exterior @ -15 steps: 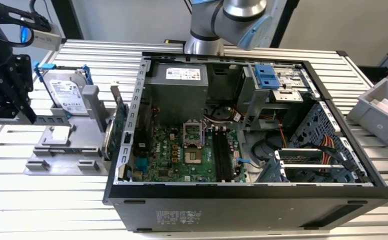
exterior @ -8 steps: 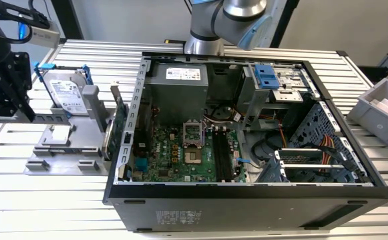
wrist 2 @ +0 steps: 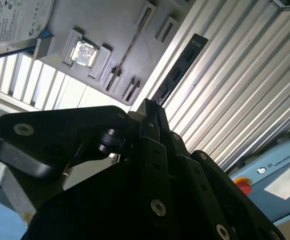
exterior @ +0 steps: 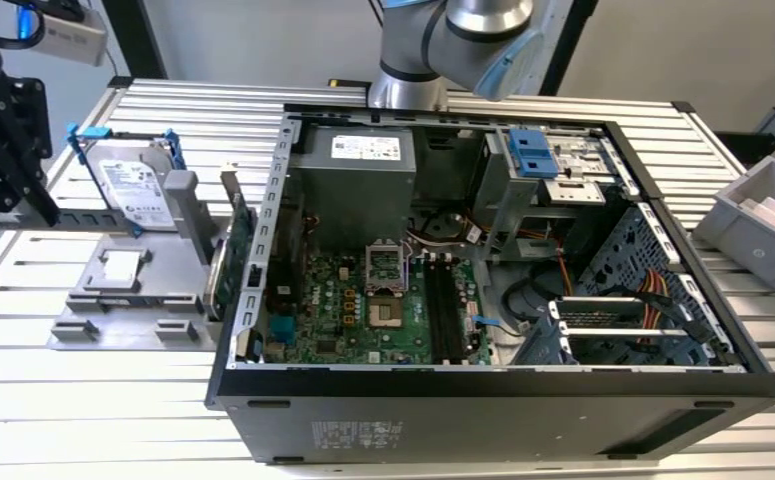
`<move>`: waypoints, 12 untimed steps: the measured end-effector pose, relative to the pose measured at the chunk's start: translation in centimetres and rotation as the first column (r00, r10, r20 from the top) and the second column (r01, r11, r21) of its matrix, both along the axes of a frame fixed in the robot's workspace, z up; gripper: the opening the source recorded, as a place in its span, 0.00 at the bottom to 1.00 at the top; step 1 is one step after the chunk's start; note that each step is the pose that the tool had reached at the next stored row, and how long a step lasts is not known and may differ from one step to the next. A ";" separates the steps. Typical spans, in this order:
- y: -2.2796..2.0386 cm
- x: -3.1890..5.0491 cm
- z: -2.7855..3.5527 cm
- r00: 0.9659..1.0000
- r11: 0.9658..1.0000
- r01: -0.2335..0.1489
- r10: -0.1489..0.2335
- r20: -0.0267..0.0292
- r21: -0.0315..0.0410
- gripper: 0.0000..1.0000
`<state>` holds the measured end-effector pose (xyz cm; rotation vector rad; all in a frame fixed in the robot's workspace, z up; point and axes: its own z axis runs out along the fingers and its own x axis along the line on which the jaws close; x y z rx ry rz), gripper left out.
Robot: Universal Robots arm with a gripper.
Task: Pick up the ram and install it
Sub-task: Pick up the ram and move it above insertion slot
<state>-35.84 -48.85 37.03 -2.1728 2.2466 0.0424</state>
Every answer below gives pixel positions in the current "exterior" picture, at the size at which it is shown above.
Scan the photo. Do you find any black RAM slot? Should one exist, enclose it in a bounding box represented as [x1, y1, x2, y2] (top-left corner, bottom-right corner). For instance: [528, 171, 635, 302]
[424, 253, 445, 365]
[432, 253, 452, 365]
[447, 253, 468, 365]
[439, 253, 460, 365]

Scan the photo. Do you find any hard disk in blue carrier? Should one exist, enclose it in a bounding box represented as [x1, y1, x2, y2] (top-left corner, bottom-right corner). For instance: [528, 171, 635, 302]
[64, 123, 185, 236]

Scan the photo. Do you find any silver CPU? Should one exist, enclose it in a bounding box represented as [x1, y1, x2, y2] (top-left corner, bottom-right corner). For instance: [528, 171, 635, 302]
[102, 252, 140, 280]

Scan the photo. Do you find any grey parts rack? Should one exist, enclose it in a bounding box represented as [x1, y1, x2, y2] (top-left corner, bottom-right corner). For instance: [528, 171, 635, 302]
[45, 169, 232, 352]

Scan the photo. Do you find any green graphics card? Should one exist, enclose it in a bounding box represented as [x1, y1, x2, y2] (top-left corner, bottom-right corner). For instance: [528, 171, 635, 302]
[200, 159, 260, 321]

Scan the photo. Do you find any black case fan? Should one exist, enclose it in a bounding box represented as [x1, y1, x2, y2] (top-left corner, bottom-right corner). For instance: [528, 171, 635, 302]
[269, 192, 312, 301]

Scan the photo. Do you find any grey power supply unit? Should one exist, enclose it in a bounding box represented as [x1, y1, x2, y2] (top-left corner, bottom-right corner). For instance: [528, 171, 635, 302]
[290, 124, 419, 256]

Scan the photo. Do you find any metal socket cover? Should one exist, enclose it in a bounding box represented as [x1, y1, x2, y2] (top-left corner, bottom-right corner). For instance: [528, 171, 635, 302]
[364, 238, 407, 296]

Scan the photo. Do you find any green motherboard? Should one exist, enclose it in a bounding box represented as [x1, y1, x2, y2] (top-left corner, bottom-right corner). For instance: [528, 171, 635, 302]
[262, 247, 495, 366]

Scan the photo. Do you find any CPU socket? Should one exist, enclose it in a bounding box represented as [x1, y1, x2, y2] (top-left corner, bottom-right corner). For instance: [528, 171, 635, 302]
[367, 297, 407, 329]

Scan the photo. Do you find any round grey metal disc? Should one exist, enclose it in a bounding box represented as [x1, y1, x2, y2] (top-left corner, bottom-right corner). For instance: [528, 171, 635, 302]
[425, 212, 473, 240]

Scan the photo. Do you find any blue plastic drive latch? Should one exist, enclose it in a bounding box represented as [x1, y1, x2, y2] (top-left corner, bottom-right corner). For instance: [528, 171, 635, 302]
[505, 128, 557, 179]

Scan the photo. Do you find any black PC case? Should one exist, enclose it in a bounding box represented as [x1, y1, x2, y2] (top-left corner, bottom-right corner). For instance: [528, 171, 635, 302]
[204, 102, 775, 466]

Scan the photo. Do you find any silver drive cage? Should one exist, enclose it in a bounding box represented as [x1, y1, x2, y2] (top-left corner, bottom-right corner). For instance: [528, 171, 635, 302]
[472, 127, 621, 261]

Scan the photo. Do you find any perforated metal disk bay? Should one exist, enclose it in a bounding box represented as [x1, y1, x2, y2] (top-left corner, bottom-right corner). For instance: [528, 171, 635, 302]
[512, 204, 728, 369]

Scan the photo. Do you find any grey plastic bin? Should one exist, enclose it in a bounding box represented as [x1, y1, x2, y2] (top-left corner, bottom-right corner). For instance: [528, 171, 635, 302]
[692, 155, 775, 296]

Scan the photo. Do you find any white block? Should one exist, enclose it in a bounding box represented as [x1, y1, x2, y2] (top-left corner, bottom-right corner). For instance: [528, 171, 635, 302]
[739, 197, 775, 226]

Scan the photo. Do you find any black camera cable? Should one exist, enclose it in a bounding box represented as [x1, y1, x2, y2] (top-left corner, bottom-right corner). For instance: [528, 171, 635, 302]
[0, 0, 46, 52]

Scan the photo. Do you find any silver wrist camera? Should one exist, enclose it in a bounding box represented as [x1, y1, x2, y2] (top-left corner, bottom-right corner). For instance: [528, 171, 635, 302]
[29, 8, 109, 68]

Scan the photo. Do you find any black frame post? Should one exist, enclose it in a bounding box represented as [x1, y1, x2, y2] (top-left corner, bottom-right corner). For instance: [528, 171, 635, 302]
[116, 0, 169, 81]
[536, 0, 599, 97]

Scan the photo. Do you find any yellow grey power wire bundle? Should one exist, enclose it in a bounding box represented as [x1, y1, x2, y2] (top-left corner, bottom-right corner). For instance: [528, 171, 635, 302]
[403, 212, 495, 250]

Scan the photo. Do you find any black looped cable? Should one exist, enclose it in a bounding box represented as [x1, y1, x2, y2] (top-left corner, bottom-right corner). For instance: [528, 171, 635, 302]
[500, 274, 559, 331]

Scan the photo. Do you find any thin orange wire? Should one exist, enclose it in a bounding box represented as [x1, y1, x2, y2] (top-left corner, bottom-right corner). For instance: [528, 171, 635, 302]
[555, 249, 575, 297]

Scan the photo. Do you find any orange yellow red wire bundle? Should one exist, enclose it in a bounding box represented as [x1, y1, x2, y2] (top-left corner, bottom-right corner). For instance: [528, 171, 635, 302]
[633, 268, 669, 346]

